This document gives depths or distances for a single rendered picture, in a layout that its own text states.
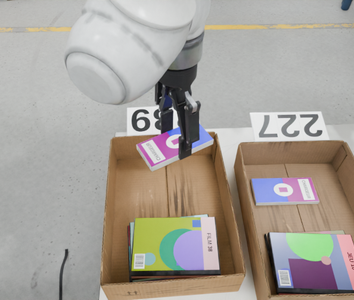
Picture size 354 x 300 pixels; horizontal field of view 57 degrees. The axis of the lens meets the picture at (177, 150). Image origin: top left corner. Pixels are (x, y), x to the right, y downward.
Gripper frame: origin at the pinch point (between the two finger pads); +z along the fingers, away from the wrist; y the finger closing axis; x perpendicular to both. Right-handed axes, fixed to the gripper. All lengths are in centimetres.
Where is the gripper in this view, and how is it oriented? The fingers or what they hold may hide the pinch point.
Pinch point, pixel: (175, 136)
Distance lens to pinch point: 73.0
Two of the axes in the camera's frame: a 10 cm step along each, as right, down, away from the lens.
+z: -0.1, 6.4, 7.7
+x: -8.6, 3.8, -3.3
